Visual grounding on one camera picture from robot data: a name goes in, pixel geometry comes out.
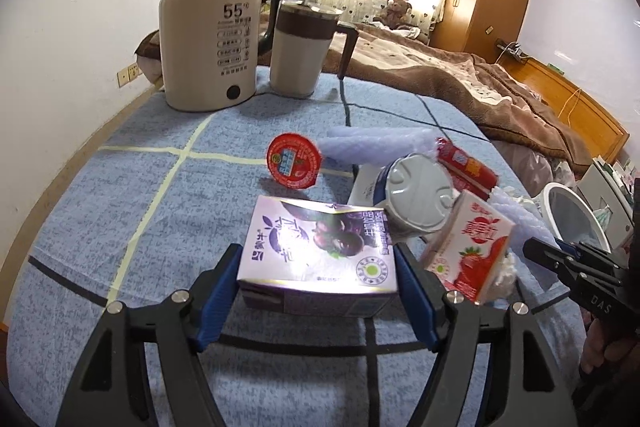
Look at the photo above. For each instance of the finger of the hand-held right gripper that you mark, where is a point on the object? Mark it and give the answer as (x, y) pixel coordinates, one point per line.
(595, 254)
(545, 252)

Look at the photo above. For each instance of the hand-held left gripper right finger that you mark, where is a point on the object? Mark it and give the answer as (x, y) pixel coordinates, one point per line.
(417, 302)

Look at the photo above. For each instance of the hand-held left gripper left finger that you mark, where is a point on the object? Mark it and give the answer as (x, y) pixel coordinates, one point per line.
(220, 297)

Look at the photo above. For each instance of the white tissue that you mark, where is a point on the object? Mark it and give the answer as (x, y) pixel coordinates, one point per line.
(505, 274)

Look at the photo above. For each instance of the white trash bin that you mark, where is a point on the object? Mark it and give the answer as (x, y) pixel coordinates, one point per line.
(551, 202)

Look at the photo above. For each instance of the strawberry milk carton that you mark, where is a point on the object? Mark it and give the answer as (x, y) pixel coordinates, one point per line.
(470, 252)

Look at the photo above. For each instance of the purple milk carton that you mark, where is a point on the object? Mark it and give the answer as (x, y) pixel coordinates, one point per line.
(310, 247)

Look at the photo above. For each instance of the white can with grey lid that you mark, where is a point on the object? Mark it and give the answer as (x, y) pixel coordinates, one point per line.
(420, 194)

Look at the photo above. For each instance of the red sausage packet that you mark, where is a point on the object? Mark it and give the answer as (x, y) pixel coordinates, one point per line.
(465, 167)

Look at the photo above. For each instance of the small red-lid cup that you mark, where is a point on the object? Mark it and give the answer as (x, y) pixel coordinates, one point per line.
(294, 159)

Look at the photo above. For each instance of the person's right hand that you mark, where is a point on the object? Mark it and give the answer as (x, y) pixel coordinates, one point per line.
(600, 347)

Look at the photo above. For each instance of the grey box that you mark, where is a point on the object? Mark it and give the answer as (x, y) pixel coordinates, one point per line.
(600, 182)

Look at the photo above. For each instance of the blue checked tablecloth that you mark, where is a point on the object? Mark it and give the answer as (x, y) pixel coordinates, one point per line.
(125, 207)

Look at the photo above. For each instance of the wooden headboard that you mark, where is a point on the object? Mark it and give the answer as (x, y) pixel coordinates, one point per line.
(575, 107)

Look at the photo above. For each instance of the brown bed blanket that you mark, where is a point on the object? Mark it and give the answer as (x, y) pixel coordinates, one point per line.
(450, 72)

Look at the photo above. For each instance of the power strip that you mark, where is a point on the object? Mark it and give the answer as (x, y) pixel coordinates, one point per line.
(511, 51)

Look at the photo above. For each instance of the brown pillow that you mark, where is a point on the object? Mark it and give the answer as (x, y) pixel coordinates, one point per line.
(150, 57)

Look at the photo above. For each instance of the cream and brown mug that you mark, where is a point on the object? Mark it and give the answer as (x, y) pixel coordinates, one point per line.
(300, 57)

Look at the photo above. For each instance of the cream electric kettle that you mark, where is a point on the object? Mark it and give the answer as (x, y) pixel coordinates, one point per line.
(210, 32)

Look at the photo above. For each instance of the brown teddy bear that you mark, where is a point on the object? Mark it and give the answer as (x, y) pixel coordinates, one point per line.
(395, 12)

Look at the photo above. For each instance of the wall socket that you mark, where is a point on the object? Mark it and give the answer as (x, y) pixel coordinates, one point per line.
(127, 75)

